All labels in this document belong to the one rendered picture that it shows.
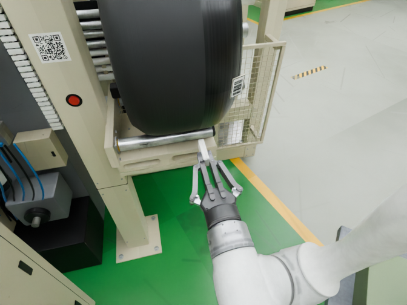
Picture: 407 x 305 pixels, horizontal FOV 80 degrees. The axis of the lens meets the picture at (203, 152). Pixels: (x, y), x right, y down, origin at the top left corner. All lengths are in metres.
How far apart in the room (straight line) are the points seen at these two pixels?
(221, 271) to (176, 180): 1.45
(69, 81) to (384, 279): 1.06
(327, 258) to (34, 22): 0.82
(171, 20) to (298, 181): 1.65
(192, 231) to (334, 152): 1.38
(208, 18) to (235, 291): 0.52
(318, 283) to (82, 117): 0.78
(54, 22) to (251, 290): 0.73
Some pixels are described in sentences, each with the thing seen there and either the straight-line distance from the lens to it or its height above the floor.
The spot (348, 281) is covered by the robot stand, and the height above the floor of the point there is 0.65.
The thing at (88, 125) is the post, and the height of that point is 0.96.
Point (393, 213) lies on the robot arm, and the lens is 0.35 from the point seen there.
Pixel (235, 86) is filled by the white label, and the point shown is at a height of 1.16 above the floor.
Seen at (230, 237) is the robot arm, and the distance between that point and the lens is 0.50.
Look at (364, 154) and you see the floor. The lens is 2.47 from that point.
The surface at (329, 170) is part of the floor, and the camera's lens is 2.19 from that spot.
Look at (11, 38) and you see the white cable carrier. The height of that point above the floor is 1.25.
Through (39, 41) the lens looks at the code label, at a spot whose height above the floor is 1.24.
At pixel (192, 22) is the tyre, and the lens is 0.56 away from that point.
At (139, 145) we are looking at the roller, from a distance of 0.86.
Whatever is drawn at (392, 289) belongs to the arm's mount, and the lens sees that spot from 0.92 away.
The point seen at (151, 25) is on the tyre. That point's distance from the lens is 0.55.
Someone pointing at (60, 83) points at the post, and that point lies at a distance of 0.84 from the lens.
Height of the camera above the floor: 1.48
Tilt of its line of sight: 45 degrees down
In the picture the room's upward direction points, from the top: straight up
